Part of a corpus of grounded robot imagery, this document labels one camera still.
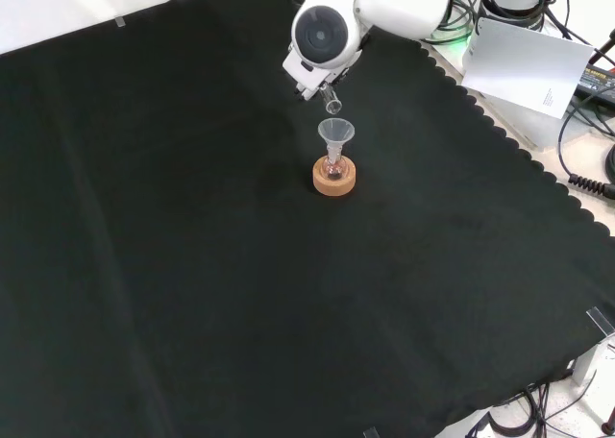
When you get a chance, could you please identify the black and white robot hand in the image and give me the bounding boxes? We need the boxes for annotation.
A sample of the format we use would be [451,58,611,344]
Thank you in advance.
[282,47,362,104]

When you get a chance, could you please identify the clear graduated cylinder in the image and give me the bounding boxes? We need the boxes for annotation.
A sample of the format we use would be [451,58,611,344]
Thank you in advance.
[320,82,344,116]

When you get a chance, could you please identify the clear round-bottom flask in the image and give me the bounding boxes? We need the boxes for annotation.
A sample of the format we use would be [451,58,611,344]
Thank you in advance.
[322,147,348,181]

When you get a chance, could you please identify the clear plastic funnel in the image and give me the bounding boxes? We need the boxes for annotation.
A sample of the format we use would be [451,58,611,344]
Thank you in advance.
[317,117,356,158]

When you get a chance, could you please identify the black bench cloth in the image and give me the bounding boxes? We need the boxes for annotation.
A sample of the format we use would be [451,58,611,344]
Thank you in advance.
[0,0,615,438]

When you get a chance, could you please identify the pale board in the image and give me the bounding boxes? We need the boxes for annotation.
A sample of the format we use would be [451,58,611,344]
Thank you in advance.
[459,15,596,120]

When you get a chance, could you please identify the black power adapter yellow label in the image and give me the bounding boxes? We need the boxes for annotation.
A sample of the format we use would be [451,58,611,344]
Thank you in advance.
[576,65,615,101]

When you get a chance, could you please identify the cork ring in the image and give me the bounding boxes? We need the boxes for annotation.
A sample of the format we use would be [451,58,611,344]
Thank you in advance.
[311,155,358,198]

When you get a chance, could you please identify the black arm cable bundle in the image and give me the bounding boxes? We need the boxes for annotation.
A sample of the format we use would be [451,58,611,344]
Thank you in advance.
[430,0,482,43]

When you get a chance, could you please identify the black coiled cable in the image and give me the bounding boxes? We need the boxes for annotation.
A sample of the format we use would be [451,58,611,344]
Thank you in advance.
[556,91,615,200]

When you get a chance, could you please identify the black floor cable bundle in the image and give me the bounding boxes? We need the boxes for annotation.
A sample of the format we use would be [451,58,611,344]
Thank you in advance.
[463,382,615,438]

